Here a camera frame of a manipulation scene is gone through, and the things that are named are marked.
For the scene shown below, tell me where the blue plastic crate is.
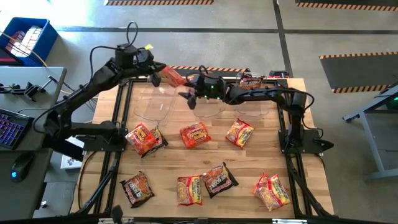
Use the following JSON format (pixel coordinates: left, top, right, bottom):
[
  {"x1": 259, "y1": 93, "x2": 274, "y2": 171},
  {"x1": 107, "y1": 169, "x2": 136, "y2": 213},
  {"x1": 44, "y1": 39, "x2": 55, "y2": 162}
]
[{"x1": 0, "y1": 17, "x2": 59, "y2": 67}]

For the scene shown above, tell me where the gray desk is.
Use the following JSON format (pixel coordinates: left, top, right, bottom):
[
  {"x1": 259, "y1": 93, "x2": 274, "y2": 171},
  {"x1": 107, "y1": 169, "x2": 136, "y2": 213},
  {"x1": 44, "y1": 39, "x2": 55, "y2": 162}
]
[{"x1": 0, "y1": 66, "x2": 68, "y2": 220}]

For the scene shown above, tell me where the clear plastic bin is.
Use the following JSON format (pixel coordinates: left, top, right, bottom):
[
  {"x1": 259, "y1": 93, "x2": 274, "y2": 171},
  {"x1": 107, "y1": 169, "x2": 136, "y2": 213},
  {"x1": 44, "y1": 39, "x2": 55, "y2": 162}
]
[
  {"x1": 186, "y1": 72, "x2": 227, "y2": 119},
  {"x1": 235, "y1": 71, "x2": 271, "y2": 118},
  {"x1": 133, "y1": 82, "x2": 180, "y2": 127}
]

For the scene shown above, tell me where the black hazard striped floor mat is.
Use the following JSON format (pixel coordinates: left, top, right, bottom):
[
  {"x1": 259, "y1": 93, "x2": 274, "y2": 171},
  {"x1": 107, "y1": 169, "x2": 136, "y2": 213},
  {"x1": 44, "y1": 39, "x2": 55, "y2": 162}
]
[
  {"x1": 319, "y1": 51, "x2": 398, "y2": 94},
  {"x1": 104, "y1": 0, "x2": 215, "y2": 6},
  {"x1": 294, "y1": 0, "x2": 398, "y2": 12},
  {"x1": 115, "y1": 63, "x2": 251, "y2": 78}
]

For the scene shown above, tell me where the black red small device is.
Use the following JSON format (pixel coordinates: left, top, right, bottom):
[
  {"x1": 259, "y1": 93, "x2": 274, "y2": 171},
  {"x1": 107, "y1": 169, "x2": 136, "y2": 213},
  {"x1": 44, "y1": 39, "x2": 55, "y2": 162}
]
[{"x1": 267, "y1": 70, "x2": 290, "y2": 78}]

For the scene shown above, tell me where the black device green light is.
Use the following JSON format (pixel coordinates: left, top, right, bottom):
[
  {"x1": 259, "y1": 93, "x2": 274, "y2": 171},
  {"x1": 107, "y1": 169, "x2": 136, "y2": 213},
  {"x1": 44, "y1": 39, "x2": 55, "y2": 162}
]
[{"x1": 384, "y1": 88, "x2": 398, "y2": 110}]

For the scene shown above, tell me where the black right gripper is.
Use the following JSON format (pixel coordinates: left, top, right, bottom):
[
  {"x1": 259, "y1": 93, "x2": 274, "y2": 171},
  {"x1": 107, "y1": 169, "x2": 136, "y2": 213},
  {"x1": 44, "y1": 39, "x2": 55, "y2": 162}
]
[{"x1": 178, "y1": 74, "x2": 231, "y2": 110}]

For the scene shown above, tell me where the yellow cable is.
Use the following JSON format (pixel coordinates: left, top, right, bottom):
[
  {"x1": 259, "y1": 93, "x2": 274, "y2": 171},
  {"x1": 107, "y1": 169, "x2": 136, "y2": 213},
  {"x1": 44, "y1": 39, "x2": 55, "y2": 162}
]
[{"x1": 0, "y1": 30, "x2": 99, "y2": 136}]

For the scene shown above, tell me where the white cardboard box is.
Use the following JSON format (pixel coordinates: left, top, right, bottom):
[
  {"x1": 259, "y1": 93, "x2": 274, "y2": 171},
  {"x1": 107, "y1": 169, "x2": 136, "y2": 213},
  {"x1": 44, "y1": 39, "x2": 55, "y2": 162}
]
[{"x1": 60, "y1": 133, "x2": 86, "y2": 170}]

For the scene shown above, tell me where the gray metal cart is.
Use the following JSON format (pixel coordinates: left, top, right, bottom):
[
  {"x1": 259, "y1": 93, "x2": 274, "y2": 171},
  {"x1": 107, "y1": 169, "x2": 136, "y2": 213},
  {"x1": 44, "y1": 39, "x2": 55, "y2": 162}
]
[{"x1": 341, "y1": 81, "x2": 398, "y2": 182}]

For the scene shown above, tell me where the black aluminium table frame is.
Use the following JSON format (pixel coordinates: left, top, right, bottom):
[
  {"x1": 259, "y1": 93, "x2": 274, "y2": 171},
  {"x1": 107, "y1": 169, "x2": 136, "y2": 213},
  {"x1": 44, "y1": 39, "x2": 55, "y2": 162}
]
[{"x1": 74, "y1": 76, "x2": 335, "y2": 218}]

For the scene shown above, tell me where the backlit keyboard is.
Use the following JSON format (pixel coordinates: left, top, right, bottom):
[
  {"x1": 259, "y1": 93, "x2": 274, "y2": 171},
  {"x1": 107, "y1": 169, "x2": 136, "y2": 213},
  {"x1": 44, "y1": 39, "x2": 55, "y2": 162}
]
[{"x1": 0, "y1": 107, "x2": 35, "y2": 151}]

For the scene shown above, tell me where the white red packs stack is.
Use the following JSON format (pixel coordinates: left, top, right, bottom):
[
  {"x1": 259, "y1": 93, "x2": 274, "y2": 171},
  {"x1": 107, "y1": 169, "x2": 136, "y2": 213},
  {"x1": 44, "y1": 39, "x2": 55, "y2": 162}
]
[{"x1": 6, "y1": 25, "x2": 44, "y2": 58}]

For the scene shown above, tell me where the silver metal bracket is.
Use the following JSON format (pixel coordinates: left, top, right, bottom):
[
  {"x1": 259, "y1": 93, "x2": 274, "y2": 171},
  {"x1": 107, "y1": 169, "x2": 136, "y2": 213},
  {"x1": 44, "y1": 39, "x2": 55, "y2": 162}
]
[
  {"x1": 272, "y1": 218, "x2": 308, "y2": 224},
  {"x1": 98, "y1": 217, "x2": 134, "y2": 224}
]

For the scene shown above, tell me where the black desk clamp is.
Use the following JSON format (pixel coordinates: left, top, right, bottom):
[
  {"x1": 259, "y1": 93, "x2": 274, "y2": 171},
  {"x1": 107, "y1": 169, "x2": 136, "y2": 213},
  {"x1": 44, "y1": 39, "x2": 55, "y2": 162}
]
[{"x1": 0, "y1": 75, "x2": 58, "y2": 102}]

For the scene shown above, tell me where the black slanted bar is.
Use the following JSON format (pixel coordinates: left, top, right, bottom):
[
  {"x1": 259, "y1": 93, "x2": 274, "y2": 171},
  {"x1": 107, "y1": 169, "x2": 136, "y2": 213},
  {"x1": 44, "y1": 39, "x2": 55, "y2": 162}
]
[{"x1": 42, "y1": 133, "x2": 85, "y2": 162}]

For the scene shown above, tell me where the black computer mouse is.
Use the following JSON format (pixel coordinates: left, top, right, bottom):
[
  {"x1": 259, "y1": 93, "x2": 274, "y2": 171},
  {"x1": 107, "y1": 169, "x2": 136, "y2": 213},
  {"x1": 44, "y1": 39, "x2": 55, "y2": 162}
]
[{"x1": 10, "y1": 152, "x2": 34, "y2": 183}]

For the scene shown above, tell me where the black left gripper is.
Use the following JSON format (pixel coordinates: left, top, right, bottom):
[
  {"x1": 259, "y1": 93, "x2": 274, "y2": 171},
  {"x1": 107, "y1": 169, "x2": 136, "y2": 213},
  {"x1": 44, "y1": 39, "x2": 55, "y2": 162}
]
[{"x1": 133, "y1": 48, "x2": 167, "y2": 88}]

